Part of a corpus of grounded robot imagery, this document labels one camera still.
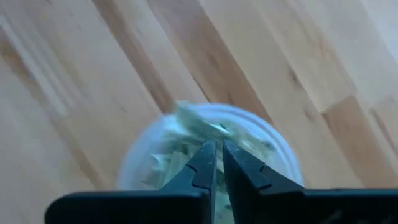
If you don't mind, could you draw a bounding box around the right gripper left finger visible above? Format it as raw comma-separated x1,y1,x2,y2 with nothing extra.
44,139,218,224

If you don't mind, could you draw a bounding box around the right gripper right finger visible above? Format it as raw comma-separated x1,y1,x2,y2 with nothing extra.
221,139,398,224

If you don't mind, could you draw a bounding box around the clear plastic cup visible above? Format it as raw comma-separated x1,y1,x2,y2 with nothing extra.
116,101,305,224

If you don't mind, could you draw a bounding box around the green white stevia packet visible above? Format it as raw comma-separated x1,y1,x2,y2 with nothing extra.
138,146,193,189
172,100,233,141

